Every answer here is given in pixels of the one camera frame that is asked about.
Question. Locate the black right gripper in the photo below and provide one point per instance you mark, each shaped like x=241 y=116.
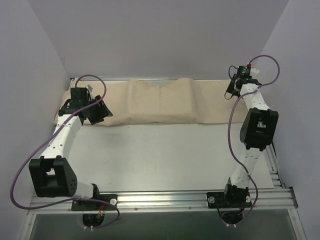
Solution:
x=231 y=86

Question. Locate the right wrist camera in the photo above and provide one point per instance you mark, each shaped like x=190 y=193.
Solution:
x=244 y=71

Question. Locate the beige cloth wrap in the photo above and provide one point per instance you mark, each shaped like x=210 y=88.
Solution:
x=182 y=101

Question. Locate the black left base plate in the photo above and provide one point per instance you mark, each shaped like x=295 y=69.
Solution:
x=104 y=202

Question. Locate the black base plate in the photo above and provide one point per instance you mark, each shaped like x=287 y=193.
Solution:
x=220 y=200
x=104 y=202

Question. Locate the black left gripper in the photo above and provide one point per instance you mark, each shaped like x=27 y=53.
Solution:
x=99 y=110

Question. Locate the aluminium front rail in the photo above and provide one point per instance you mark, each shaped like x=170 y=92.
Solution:
x=195 y=201

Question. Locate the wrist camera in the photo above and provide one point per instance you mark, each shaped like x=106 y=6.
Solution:
x=90 y=90
x=244 y=71

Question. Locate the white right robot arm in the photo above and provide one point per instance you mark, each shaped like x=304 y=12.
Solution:
x=256 y=134

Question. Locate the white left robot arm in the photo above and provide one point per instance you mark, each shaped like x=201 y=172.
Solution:
x=52 y=175

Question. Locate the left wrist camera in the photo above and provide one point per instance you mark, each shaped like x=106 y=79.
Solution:
x=90 y=90

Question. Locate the aluminium table edge rail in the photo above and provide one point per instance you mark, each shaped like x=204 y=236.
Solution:
x=273 y=166

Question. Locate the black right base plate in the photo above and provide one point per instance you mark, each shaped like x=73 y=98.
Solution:
x=220 y=200

